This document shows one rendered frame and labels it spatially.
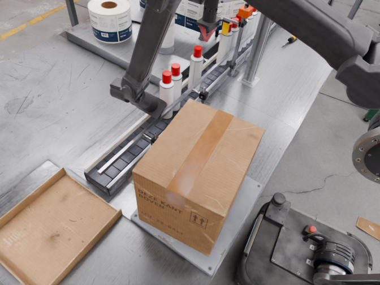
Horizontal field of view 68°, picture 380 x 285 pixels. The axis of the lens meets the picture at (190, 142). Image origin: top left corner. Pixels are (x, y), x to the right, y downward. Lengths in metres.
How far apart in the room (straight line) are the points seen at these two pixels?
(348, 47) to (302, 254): 1.28
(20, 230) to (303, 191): 1.74
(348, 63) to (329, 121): 2.27
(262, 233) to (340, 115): 1.59
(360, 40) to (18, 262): 0.95
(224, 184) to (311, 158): 1.75
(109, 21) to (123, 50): 0.14
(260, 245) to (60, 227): 1.02
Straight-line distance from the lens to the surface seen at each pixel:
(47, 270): 0.93
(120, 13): 1.49
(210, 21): 1.26
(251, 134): 0.78
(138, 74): 0.78
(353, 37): 0.51
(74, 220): 0.96
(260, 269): 1.56
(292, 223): 1.72
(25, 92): 1.42
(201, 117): 0.79
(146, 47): 0.69
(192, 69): 1.17
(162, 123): 1.10
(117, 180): 0.96
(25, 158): 1.16
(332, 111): 2.87
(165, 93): 1.02
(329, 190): 2.26
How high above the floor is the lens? 1.68
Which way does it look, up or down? 50 degrees down
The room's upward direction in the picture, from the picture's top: 7 degrees clockwise
